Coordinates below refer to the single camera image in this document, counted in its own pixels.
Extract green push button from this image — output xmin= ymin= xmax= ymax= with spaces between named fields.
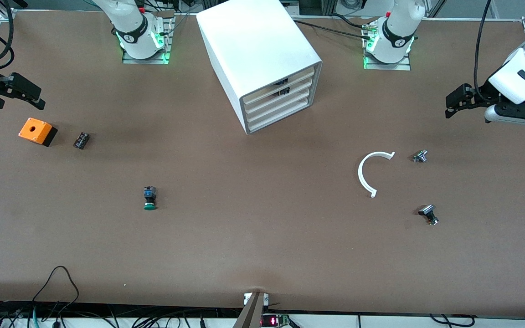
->
xmin=143 ymin=185 xmax=158 ymax=211

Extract cream white drawer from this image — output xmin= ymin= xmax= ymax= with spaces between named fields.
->
xmin=245 ymin=86 xmax=314 ymax=124
xmin=244 ymin=77 xmax=314 ymax=116
xmin=243 ymin=67 xmax=314 ymax=107
xmin=247 ymin=95 xmax=314 ymax=133

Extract white drawer cabinet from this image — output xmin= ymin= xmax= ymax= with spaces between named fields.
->
xmin=196 ymin=0 xmax=323 ymax=135

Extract orange box with black base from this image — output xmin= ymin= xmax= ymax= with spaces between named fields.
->
xmin=18 ymin=118 xmax=58 ymax=147

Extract device with red display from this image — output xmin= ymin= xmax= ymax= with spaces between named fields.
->
xmin=261 ymin=313 xmax=290 ymax=328

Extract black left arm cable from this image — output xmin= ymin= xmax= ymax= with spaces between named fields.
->
xmin=474 ymin=0 xmax=493 ymax=94

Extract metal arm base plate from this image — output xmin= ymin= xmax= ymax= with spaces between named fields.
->
xmin=122 ymin=11 xmax=175 ymax=65
xmin=363 ymin=18 xmax=412 ymax=71

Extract black and silver switch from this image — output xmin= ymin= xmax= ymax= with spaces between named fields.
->
xmin=418 ymin=205 xmax=439 ymax=226

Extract white C-shaped plastic ring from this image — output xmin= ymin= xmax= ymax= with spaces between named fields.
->
xmin=358 ymin=151 xmax=396 ymax=198

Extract black braided cable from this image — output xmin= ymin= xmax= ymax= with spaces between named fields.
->
xmin=331 ymin=13 xmax=372 ymax=30
xmin=292 ymin=19 xmax=375 ymax=41

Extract thin black looped cable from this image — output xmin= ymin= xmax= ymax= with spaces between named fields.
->
xmin=31 ymin=266 xmax=80 ymax=328

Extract black floor cable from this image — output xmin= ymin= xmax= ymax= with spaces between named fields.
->
xmin=429 ymin=313 xmax=475 ymax=328

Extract white stand bracket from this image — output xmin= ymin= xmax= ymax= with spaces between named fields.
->
xmin=243 ymin=292 xmax=269 ymax=306

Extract grey camera stand bar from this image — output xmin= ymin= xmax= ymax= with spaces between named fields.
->
xmin=233 ymin=292 xmax=268 ymax=328

